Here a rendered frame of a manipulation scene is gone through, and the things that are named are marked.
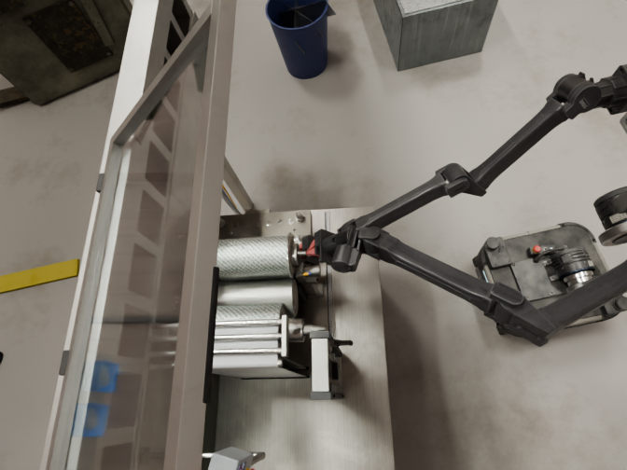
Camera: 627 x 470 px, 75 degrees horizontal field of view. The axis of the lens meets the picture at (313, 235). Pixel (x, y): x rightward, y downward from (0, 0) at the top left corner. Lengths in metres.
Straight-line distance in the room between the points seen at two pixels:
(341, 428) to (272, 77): 2.63
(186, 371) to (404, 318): 2.11
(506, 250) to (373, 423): 1.27
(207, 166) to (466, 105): 2.77
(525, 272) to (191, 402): 2.13
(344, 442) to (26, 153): 3.28
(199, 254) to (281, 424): 1.15
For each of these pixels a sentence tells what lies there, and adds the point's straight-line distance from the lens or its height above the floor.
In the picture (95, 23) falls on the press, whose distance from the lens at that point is 3.70.
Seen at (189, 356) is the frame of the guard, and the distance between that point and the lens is 0.50.
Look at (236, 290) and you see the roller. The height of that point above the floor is 1.23.
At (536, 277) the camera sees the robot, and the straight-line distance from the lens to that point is 2.47.
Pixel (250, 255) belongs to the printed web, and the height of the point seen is 1.31.
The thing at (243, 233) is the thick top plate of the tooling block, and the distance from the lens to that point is 1.63.
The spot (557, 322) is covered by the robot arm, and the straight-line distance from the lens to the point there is 1.07.
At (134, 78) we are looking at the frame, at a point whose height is 1.65.
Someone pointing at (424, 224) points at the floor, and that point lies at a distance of 2.71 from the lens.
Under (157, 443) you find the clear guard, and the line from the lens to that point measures 0.58.
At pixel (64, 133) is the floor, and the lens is 3.89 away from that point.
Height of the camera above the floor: 2.48
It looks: 67 degrees down
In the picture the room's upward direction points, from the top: 19 degrees counter-clockwise
